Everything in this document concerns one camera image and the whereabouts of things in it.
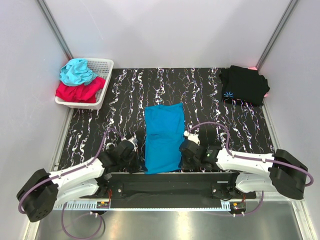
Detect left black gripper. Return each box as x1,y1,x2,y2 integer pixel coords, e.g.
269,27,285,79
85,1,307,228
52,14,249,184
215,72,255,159
118,149,147,174

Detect black folded t-shirt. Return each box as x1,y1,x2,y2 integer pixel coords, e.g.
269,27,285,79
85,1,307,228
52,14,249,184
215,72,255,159
219,65,270,106

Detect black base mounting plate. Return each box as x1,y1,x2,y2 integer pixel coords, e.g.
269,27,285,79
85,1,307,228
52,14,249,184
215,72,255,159
84,172,257,210

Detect aluminium corner post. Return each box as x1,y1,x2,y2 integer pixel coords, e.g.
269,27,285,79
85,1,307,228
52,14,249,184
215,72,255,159
255,0,300,71
35,0,74,60

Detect aluminium frame rail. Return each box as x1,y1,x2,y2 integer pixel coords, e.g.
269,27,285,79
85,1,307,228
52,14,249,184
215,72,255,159
53,181,306,210

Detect right aluminium corner post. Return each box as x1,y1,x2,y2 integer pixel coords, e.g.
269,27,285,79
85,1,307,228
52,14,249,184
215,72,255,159
255,0,300,71

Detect red t-shirt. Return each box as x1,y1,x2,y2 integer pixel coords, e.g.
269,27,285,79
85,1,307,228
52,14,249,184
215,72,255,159
55,76,106,104

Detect left aluminium corner post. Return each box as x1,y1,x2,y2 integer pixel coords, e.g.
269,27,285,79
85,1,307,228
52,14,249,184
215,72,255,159
35,0,74,60

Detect pink folded cloth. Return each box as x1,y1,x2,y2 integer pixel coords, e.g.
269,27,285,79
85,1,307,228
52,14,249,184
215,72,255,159
248,66,269,98

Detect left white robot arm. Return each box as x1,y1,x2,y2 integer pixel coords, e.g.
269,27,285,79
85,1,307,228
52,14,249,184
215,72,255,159
16,137,139,223

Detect white plastic basket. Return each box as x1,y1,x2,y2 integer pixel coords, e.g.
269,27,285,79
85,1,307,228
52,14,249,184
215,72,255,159
54,58,114,110

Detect light turquoise t-shirt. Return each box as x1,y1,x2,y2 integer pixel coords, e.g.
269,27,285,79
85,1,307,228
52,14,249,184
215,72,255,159
59,58,98,87

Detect blue t-shirt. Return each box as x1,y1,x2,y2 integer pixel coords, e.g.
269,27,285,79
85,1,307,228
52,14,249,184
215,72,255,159
144,103,185,175

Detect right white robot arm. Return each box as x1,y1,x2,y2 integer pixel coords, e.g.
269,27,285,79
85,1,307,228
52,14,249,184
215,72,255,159
179,139,308,200

